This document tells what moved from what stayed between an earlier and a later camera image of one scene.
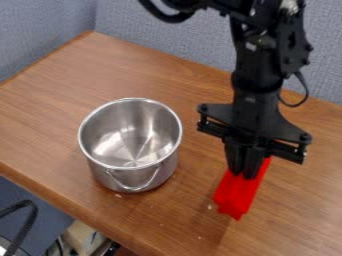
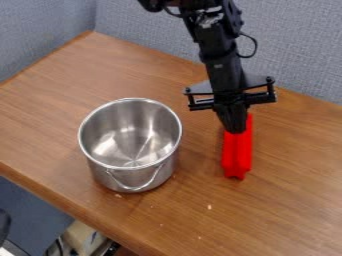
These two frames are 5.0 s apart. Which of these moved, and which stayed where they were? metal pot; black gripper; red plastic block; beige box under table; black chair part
Moved: black chair part; black gripper; red plastic block
Stayed: metal pot; beige box under table
